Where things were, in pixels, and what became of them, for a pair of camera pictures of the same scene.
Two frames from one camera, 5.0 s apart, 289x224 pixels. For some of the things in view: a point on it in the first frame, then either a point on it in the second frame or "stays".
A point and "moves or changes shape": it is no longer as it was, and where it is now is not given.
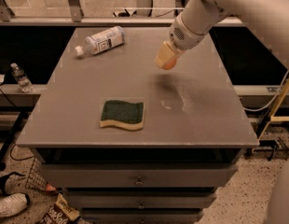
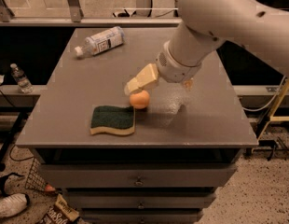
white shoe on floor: [10, 204] stays
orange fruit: [171, 64] moves or changes shape
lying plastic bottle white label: [102, 41] stays
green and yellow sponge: [122, 113] moves or changes shape
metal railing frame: [5, 15] stays
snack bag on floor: [61, 212] stays
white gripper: [184, 36] → [172, 68]
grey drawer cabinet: [197, 127] stays
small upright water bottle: [24, 83] stays
